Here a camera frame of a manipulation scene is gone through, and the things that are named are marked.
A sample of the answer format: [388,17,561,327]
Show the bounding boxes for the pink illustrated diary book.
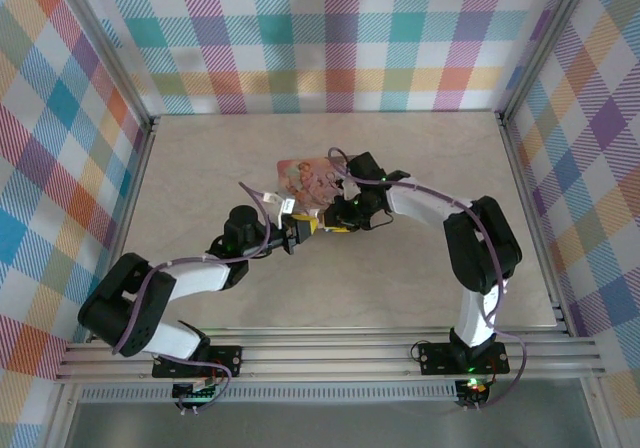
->
[276,157,351,220]

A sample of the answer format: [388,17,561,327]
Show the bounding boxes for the aluminium extrusion base rails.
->
[54,325,609,384]

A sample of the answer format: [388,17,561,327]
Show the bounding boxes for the grey metal sheet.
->
[67,400,601,448]

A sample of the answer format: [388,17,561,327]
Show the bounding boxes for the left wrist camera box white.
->
[259,192,296,219]

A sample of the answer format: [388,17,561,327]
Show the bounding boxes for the aluminium table side rail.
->
[87,117,161,342]
[494,112,576,337]

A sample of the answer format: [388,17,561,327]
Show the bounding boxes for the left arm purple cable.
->
[112,181,274,417]

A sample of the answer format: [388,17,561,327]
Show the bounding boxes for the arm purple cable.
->
[112,181,274,417]
[327,146,530,412]

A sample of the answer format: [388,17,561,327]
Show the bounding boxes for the plaid fabric wall panel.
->
[0,0,151,448]
[82,0,581,117]
[502,0,640,448]

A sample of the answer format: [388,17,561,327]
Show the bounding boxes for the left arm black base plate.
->
[152,345,244,379]

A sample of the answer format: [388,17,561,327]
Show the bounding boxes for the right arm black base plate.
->
[417,342,511,375]

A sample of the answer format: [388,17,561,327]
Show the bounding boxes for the grey slotted cable duct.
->
[79,385,494,404]

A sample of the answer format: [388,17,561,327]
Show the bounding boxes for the aluminium corner frame post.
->
[494,0,599,124]
[57,0,159,129]

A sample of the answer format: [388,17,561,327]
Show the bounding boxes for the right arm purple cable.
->
[327,146,530,412]

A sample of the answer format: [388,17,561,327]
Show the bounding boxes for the aluminium short frame post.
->
[44,382,84,448]
[582,375,624,448]

